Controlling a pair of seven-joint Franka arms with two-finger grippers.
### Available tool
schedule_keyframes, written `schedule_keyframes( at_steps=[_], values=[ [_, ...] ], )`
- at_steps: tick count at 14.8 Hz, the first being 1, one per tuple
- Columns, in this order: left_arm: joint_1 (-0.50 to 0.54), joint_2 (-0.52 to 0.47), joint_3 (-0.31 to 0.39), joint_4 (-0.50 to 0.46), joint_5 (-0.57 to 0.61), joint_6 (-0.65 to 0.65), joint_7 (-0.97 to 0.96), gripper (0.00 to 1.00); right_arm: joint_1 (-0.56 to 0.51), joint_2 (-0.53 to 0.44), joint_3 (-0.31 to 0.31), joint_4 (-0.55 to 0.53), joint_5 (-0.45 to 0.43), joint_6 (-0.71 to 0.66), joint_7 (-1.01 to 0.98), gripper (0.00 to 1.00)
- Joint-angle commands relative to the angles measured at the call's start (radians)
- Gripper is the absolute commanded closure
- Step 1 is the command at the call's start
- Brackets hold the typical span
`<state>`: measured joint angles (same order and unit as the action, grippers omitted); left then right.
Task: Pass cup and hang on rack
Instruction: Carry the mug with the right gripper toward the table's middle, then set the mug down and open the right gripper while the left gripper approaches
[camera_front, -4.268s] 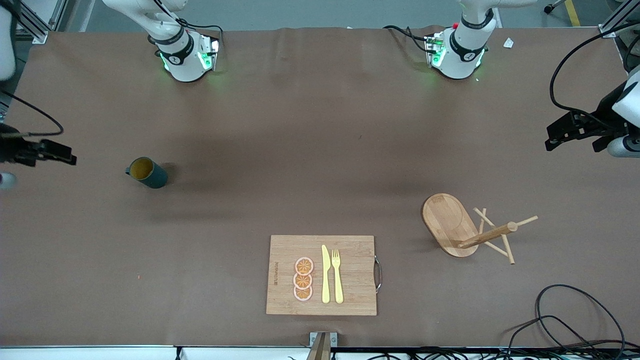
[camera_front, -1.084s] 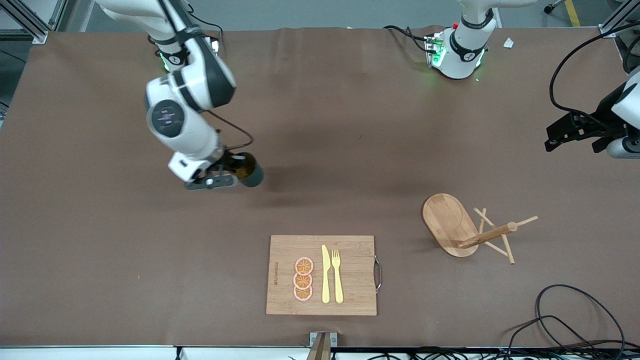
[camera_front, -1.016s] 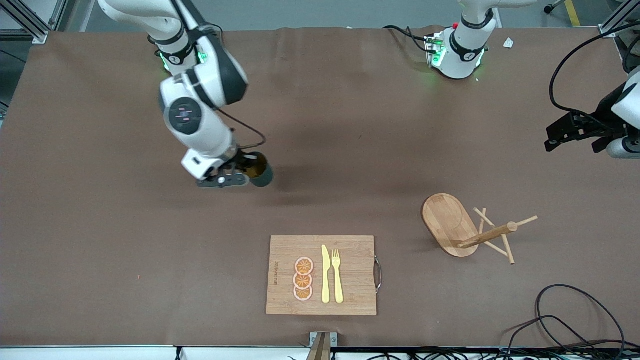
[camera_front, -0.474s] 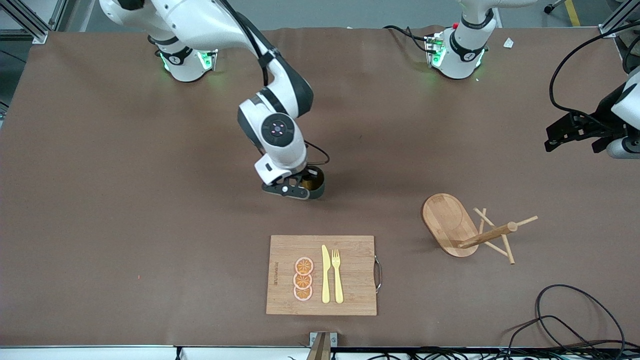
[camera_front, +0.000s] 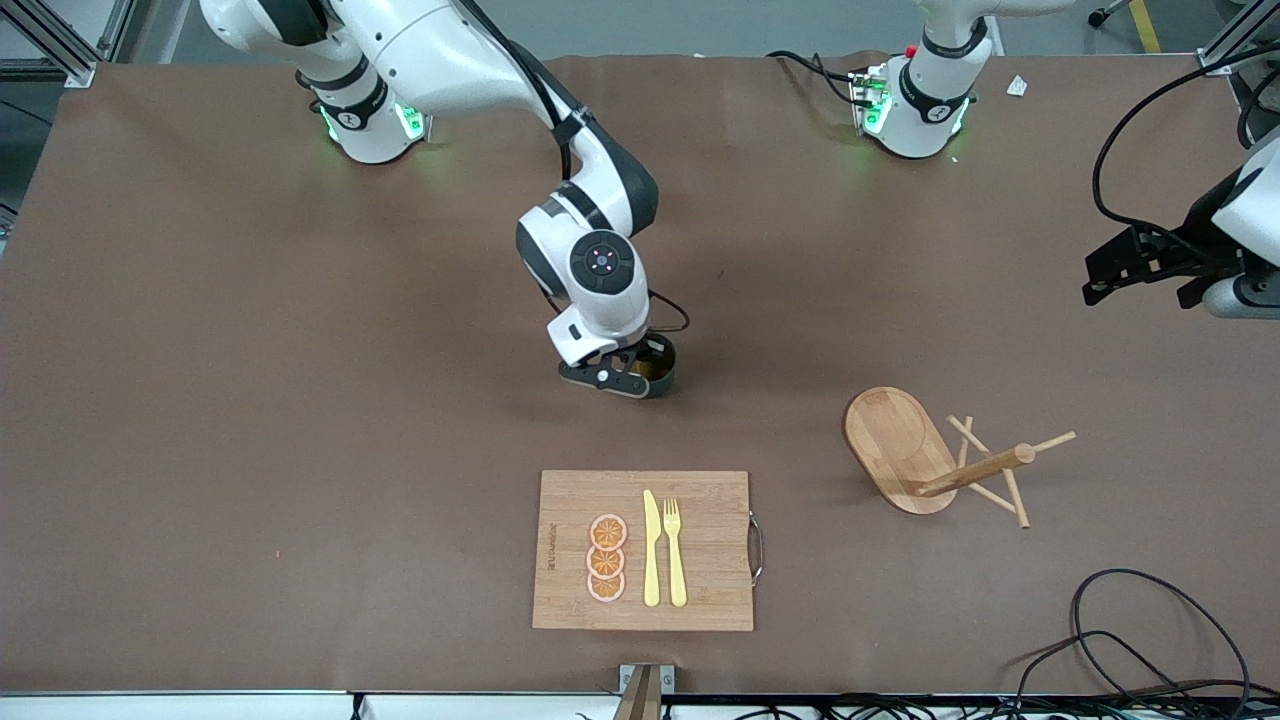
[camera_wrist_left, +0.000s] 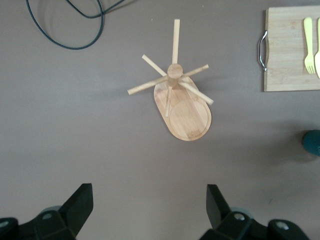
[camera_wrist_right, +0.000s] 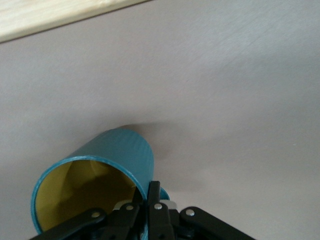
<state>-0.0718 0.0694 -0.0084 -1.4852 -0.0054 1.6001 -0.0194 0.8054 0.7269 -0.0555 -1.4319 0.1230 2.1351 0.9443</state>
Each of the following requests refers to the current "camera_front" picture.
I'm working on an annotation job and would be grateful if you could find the teal cup with handle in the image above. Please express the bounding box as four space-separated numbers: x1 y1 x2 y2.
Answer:
632 334 679 400

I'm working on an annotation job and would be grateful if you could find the wooden mug rack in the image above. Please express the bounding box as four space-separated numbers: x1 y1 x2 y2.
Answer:
845 387 1077 529

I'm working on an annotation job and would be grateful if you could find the yellow plastic knife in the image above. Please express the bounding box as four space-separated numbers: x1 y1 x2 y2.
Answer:
643 490 662 608

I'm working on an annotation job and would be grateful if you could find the bamboo cutting board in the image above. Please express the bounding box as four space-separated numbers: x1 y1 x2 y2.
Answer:
532 470 766 632

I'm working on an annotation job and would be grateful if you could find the yellow plastic fork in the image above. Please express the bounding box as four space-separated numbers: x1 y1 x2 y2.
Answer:
663 498 689 608

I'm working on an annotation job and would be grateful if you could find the brown table cover mat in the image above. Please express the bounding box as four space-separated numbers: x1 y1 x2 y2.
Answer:
0 55 1280 696

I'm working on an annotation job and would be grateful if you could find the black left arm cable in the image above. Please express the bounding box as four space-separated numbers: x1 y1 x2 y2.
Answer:
1093 45 1280 236

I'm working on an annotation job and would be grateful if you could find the aluminium frame profile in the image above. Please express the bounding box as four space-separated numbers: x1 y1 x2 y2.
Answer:
0 0 101 89
1197 0 1280 76

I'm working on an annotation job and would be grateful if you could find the black cable loop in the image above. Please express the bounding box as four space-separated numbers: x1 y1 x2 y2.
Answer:
1070 568 1253 701
1018 630 1280 720

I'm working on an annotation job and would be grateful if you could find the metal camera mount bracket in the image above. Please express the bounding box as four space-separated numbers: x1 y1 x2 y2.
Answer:
618 663 676 720

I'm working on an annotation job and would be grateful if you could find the black base cable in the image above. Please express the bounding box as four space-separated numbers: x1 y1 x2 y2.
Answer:
765 50 863 106

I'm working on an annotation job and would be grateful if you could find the white table edge rail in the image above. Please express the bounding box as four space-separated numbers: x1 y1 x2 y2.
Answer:
0 690 1280 720

